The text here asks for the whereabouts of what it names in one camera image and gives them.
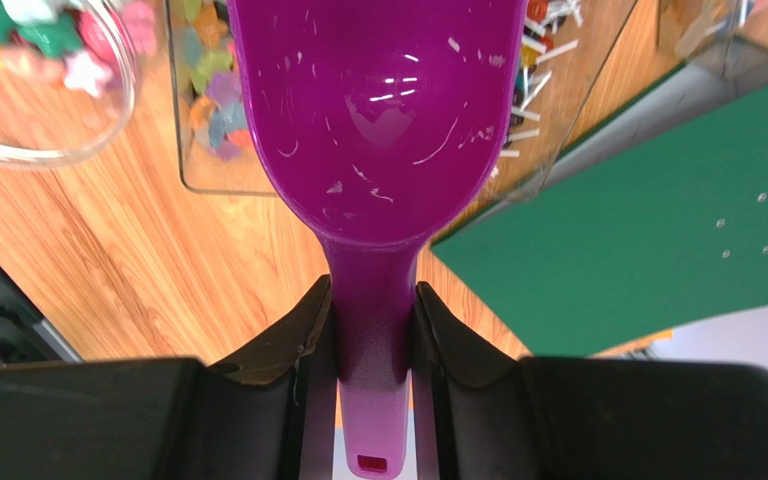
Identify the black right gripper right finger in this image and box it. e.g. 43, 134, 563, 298
411, 282, 768, 479

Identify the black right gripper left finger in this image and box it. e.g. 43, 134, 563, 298
0, 276, 336, 479

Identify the purple plastic scoop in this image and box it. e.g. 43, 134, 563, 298
227, 0, 525, 479

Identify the clear plastic cup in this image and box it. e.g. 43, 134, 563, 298
0, 1, 157, 168

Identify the translucent gummy candy bin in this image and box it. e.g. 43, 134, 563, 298
165, 0, 276, 197

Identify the green clipboard folder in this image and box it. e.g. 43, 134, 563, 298
432, 63, 768, 357

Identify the lollipop candy bin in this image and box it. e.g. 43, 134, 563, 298
480, 0, 637, 201

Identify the clear candy bin back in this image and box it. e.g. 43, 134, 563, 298
656, 1, 768, 80

